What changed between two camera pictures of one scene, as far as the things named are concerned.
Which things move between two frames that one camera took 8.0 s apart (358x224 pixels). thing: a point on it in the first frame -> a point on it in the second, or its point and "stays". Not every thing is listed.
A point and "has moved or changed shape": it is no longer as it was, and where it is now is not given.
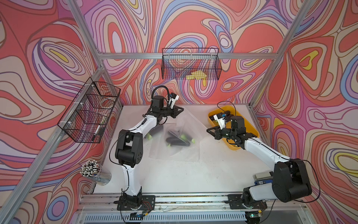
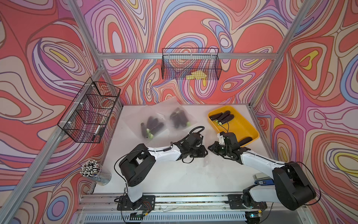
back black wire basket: x=191 y=64 stays
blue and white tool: x=263 y=178 stays
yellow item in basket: x=196 y=75 stays
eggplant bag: x=186 y=137 has moved or changed shape
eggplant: x=176 y=141 -> x=175 y=118
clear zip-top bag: x=177 y=139 has moved or changed shape
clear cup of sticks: x=93 y=170 stays
